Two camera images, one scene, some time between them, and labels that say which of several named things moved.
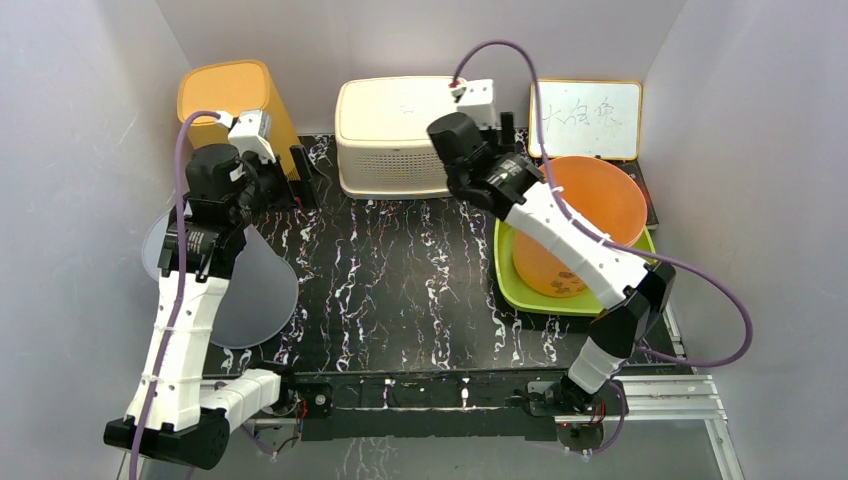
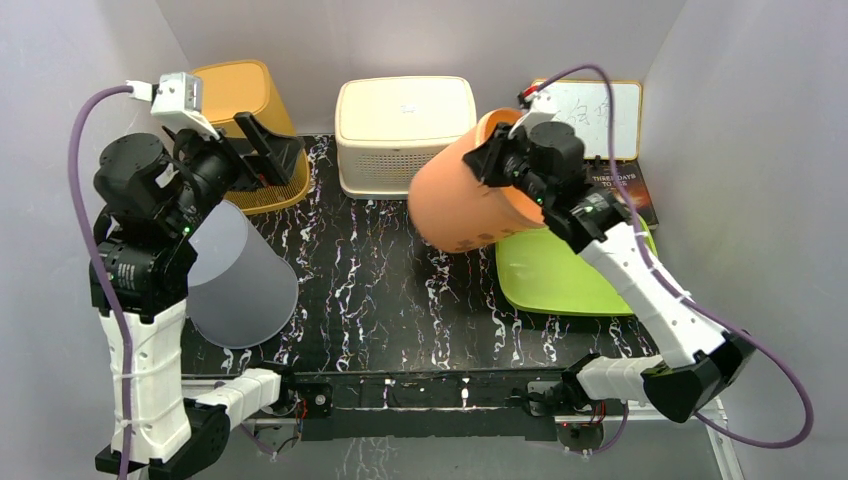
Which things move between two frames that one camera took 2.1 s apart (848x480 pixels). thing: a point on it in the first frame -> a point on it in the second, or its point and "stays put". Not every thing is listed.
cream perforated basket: [384, 147] stays put
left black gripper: [305, 185] -> [278, 154]
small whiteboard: [586, 118] stays put
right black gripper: [500, 140] -> [484, 160]
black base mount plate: [425, 405] stays put
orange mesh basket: [236, 88] stays put
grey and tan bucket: [262, 296] stays put
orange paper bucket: [601, 198] -> [452, 209]
